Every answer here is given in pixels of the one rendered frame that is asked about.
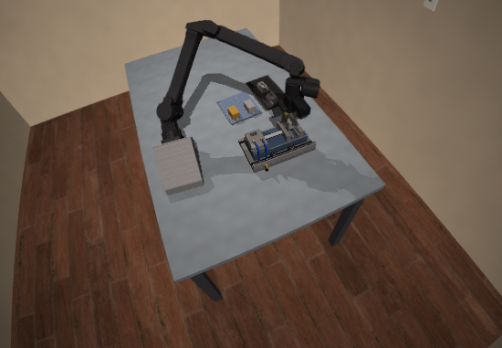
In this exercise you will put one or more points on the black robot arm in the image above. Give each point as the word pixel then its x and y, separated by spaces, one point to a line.
pixel 167 110

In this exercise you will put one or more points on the yellow brass block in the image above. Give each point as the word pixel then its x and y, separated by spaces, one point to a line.
pixel 233 112

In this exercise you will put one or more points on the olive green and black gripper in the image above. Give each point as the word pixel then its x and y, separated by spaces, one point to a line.
pixel 283 108

